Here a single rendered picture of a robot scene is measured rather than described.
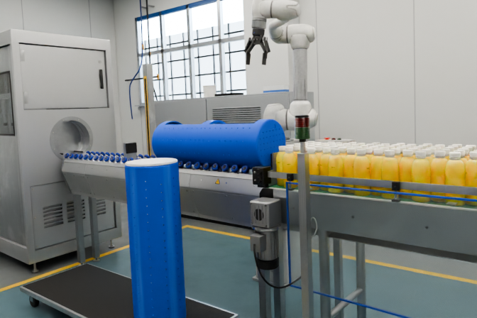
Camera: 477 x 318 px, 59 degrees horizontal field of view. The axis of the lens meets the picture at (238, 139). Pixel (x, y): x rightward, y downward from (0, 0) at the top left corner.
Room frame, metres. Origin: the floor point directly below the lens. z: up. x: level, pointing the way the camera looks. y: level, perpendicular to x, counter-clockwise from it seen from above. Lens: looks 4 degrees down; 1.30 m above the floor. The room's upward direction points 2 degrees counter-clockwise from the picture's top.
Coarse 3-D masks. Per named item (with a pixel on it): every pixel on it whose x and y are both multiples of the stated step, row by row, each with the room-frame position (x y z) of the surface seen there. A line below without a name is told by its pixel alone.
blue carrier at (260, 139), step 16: (160, 128) 2.75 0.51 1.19; (176, 128) 2.65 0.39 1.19; (192, 128) 2.56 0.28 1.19; (208, 128) 2.47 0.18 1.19; (224, 128) 2.39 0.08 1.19; (240, 128) 2.32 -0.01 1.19; (256, 128) 2.24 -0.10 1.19; (272, 128) 2.32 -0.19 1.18; (160, 144) 2.70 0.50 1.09; (176, 144) 2.60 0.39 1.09; (192, 144) 2.51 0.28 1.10; (208, 144) 2.43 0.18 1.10; (224, 144) 2.34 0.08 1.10; (240, 144) 2.27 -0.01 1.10; (256, 144) 2.20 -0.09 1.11; (272, 144) 2.31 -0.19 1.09; (192, 160) 2.58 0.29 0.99; (208, 160) 2.48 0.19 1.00; (224, 160) 2.39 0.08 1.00; (240, 160) 2.31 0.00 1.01; (256, 160) 2.23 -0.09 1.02
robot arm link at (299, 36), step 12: (300, 24) 3.03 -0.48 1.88; (288, 36) 3.03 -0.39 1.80; (300, 36) 3.00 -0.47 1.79; (312, 36) 3.00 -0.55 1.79; (300, 48) 3.02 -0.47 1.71; (300, 60) 3.01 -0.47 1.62; (300, 72) 3.01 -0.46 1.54; (300, 84) 3.01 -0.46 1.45; (300, 96) 3.01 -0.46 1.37; (300, 108) 2.98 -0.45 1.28; (288, 120) 3.00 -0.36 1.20; (312, 120) 2.97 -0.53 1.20
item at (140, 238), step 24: (144, 168) 2.11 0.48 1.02; (168, 168) 2.16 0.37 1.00; (144, 192) 2.11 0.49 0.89; (168, 192) 2.15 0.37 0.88; (144, 216) 2.11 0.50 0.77; (168, 216) 2.15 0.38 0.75; (144, 240) 2.11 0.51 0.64; (168, 240) 2.14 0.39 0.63; (144, 264) 2.12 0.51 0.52; (168, 264) 2.14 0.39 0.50; (144, 288) 2.12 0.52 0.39; (168, 288) 2.13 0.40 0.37; (144, 312) 2.12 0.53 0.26; (168, 312) 2.13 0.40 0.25
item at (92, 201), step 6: (90, 198) 3.62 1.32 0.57; (90, 204) 3.62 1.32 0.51; (96, 204) 3.64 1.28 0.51; (90, 210) 3.63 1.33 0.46; (96, 210) 3.64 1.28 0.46; (90, 216) 3.63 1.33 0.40; (96, 216) 3.64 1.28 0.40; (90, 222) 3.64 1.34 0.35; (96, 222) 3.64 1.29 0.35; (96, 228) 3.63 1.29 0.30; (96, 234) 3.63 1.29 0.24; (96, 240) 3.63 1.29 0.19; (96, 246) 3.62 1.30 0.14; (96, 252) 3.62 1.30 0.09; (96, 258) 3.64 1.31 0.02
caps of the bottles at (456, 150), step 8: (344, 144) 2.11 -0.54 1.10; (352, 144) 2.07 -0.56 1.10; (360, 144) 2.10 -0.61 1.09; (368, 144) 2.03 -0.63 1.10; (376, 144) 2.08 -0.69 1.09; (384, 144) 2.02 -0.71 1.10; (400, 144) 2.00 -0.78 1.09; (408, 144) 1.95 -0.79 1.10; (424, 144) 1.94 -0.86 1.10; (440, 144) 1.89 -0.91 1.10; (456, 144) 1.86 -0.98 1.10; (336, 152) 1.88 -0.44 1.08; (352, 152) 1.86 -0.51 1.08; (360, 152) 1.80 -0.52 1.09; (368, 152) 1.85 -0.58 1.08; (376, 152) 1.79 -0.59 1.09; (392, 152) 1.72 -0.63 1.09; (408, 152) 1.70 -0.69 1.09; (416, 152) 1.65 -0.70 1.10; (424, 152) 1.64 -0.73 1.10; (432, 152) 1.75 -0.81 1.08; (440, 152) 1.63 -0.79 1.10; (448, 152) 1.68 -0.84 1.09; (456, 152) 1.58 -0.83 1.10; (464, 152) 1.62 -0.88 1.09; (472, 152) 1.56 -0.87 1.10
